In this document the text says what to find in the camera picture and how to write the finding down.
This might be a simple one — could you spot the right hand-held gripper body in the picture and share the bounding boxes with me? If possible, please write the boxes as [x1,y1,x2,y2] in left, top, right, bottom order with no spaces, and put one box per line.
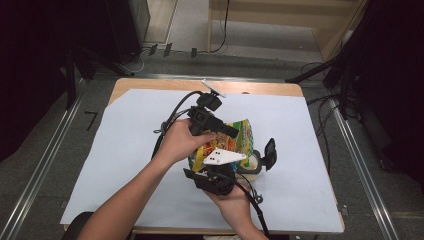
[194,148,248,197]

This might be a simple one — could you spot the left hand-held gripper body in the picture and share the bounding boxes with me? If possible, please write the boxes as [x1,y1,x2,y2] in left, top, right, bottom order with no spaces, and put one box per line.
[186,79,227,136]

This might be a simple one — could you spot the yellow pouch with green cap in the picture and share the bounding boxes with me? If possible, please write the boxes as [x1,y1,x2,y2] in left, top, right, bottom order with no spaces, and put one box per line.
[188,118,255,173]

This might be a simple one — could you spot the clear jar with black lid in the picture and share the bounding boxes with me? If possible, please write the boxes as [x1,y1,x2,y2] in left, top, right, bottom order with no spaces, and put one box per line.
[234,137,278,183]

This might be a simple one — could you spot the person's right hand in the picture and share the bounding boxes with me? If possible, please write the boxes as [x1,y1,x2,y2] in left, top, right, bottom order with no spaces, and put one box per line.
[204,185,253,232]

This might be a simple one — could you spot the person's left hand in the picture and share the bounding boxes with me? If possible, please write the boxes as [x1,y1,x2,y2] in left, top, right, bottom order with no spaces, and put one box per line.
[153,118,217,168]

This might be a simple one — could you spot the wooden table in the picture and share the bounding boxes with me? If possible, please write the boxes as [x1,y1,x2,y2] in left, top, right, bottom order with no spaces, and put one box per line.
[63,77,346,236]

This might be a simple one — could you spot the white table sheet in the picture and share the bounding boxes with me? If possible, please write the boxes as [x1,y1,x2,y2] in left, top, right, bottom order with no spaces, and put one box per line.
[59,88,345,234]

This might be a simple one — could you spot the black tripod stand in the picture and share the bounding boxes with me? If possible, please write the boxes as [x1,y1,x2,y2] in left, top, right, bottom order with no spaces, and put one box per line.
[284,49,356,121]

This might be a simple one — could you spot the black cabinet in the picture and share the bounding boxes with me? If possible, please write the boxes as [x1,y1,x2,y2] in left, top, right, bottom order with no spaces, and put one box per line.
[105,0,152,66]

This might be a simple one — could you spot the black stand legs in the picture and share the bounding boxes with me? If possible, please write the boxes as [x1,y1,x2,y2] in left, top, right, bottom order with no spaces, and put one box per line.
[63,46,136,112]

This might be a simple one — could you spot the dark curtain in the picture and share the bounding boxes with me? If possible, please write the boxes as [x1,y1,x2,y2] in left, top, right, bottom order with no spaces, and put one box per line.
[0,0,111,164]
[343,0,424,186]

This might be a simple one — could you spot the left hand-held gripper cable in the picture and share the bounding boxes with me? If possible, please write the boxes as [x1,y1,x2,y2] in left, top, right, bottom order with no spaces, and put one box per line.
[151,90,204,162]

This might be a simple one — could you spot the hand-held gripper cable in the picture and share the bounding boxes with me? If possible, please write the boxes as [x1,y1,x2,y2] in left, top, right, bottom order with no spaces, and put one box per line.
[233,173,271,240]
[151,90,204,162]

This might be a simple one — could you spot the right hand-held gripper cable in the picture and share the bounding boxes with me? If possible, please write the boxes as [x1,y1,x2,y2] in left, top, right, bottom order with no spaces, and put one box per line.
[233,173,271,240]

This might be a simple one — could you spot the white floor cable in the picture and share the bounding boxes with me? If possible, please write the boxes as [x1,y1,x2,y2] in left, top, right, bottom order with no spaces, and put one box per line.
[125,49,148,75]

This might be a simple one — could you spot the black floor cables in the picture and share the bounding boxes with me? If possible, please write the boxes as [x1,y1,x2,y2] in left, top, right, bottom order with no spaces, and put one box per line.
[300,61,365,175]

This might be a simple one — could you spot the black hanging cable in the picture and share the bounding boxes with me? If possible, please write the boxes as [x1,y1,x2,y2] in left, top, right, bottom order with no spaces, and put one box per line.
[196,0,232,55]

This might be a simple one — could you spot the light wooden furniture frame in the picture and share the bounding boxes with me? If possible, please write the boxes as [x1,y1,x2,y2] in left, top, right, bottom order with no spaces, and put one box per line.
[207,0,368,63]

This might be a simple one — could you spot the metal floor rail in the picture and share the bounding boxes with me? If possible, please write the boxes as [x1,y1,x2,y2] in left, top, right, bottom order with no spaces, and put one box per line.
[0,89,86,240]
[328,98,401,240]

